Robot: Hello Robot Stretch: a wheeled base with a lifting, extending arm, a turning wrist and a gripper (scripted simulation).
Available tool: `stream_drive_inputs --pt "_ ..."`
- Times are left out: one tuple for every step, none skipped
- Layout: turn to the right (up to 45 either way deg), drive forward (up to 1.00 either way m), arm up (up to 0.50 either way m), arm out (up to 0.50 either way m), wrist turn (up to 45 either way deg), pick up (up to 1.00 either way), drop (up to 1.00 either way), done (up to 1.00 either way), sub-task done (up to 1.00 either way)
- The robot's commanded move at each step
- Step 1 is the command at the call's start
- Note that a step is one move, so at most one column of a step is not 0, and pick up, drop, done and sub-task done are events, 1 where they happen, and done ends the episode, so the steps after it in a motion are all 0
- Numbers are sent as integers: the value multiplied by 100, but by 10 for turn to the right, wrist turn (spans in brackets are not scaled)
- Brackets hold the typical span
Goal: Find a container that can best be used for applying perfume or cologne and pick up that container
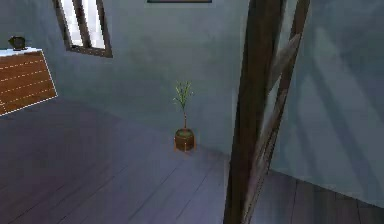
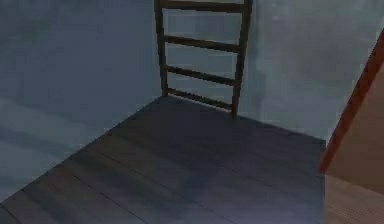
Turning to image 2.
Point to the dark brown wooden ladder shelf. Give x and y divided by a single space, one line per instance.
202 43

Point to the light brown wooden cupboard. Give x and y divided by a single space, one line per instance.
358 156

